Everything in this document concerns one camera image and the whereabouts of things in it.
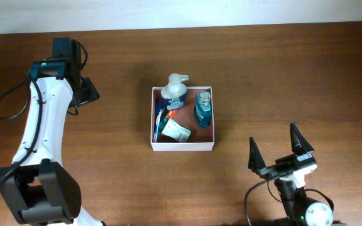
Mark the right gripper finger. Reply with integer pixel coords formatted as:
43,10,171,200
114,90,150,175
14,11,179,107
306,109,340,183
290,122,314,155
248,137,266,171

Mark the teal mouthwash bottle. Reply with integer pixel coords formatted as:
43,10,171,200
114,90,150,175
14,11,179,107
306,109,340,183
194,91,212,128

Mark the white green soap packet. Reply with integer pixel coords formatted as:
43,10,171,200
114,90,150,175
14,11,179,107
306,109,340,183
161,119,191,143

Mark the red green toothpaste tube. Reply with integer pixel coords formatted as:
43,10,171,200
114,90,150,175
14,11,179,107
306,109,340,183
163,110,177,121

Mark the dark blue foam pump bottle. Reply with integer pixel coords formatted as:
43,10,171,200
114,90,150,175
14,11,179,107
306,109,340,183
161,73,189,110

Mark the blue white toothbrush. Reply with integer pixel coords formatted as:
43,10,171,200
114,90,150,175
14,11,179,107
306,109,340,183
153,109,163,143

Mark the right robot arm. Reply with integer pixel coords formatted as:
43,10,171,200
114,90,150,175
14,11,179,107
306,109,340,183
244,122,344,226

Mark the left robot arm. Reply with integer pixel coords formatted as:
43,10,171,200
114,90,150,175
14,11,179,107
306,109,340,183
0,37,105,225

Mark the pink cardboard box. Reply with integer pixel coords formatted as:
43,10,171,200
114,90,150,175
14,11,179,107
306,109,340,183
150,87,215,152

